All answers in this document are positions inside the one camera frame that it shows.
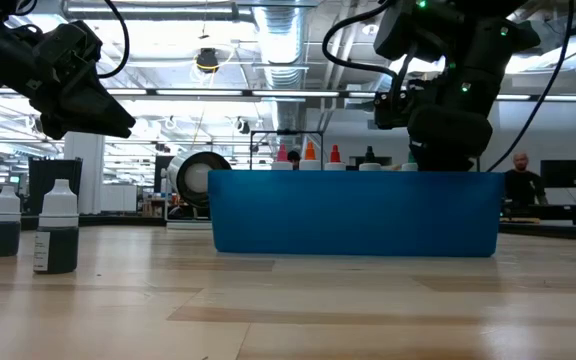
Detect black food coloring bottle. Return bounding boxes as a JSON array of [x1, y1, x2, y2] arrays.
[[358, 145, 383, 173]]

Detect orange food coloring bottle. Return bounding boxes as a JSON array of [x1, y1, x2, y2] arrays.
[[299, 140, 322, 172]]

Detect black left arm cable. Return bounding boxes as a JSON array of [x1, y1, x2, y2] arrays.
[[97, 0, 130, 80]]

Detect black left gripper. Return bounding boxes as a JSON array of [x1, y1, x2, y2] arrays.
[[0, 44, 137, 142]]

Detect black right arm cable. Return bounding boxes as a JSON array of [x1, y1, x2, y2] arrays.
[[487, 0, 576, 174]]

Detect black cabinet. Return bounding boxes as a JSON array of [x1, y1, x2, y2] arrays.
[[27, 157, 84, 216]]

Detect black hanging cable reel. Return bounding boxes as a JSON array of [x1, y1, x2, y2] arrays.
[[196, 47, 220, 75]]

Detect small dark bottle white cap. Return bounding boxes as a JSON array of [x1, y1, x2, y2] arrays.
[[0, 185, 22, 259], [32, 179, 80, 275]]

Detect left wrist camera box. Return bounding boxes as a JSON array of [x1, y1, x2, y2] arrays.
[[32, 20, 104, 76]]

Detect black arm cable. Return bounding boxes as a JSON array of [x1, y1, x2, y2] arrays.
[[97, 0, 130, 80], [487, 0, 576, 174]]

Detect white cylindrical lamp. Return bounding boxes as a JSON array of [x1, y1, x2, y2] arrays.
[[166, 150, 233, 210]]

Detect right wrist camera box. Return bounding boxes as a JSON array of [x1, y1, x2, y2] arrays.
[[373, 89, 415, 131]]

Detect black aluminium table frame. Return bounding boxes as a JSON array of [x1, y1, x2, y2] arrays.
[[0, 213, 576, 245]]

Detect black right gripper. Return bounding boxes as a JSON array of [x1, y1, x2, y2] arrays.
[[407, 102, 495, 172]]

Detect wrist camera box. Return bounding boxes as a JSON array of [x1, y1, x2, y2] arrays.
[[373, 89, 415, 131], [32, 20, 104, 76]]

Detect pink food coloring bottle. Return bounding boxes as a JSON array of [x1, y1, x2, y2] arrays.
[[271, 143, 294, 172]]

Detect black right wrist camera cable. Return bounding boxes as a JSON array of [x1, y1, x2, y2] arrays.
[[321, 0, 409, 97]]

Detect blue plastic bin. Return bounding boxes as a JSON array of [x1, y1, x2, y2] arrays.
[[207, 169, 505, 259]]

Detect black monitor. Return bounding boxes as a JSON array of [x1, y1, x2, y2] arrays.
[[540, 159, 576, 190]]

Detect white pillar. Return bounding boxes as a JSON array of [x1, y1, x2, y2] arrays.
[[63, 132, 105, 216]]

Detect green food coloring bottle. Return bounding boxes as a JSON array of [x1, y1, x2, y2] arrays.
[[400, 151, 419, 173]]

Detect red food coloring bottle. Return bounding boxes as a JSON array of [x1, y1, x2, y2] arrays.
[[324, 144, 347, 172]]

